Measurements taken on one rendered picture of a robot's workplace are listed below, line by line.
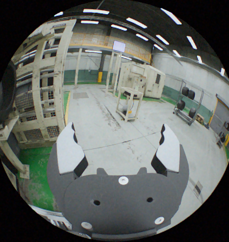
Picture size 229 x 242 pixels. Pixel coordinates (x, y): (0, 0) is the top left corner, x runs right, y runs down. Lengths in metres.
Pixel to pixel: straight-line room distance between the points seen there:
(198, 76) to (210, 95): 2.32
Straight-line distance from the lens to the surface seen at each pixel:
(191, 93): 4.54
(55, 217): 0.52
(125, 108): 2.38
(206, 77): 10.79
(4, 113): 0.88
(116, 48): 4.22
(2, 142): 1.27
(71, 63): 9.85
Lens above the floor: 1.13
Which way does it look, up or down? 30 degrees down
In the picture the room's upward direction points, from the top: 10 degrees clockwise
